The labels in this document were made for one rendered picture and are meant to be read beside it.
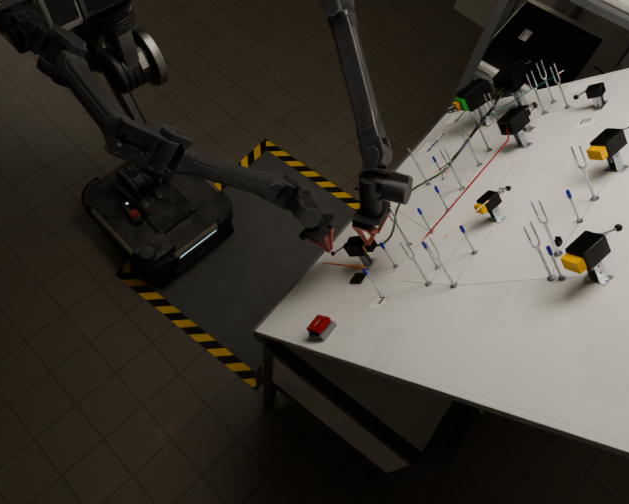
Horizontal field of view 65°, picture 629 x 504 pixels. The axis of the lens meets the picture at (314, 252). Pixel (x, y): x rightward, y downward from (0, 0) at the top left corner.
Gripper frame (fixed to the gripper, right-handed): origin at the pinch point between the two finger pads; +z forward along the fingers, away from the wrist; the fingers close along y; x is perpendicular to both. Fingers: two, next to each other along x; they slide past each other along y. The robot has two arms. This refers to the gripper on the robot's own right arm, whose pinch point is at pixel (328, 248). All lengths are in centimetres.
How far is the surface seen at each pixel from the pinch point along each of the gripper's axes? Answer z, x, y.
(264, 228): 41, 104, 51
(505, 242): -1, -51, 7
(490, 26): -22, -20, 91
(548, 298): -3, -65, -11
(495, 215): -2.3, -45.5, 14.9
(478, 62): -10, -13, 92
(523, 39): -8, -23, 110
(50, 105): -53, 222, 44
